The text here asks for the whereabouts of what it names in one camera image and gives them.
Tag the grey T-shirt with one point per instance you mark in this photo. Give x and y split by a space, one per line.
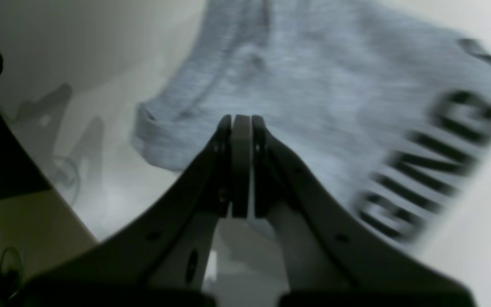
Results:
389 113

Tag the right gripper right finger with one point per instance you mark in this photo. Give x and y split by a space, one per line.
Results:
330 259

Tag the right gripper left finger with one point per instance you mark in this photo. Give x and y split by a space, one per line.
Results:
160 259

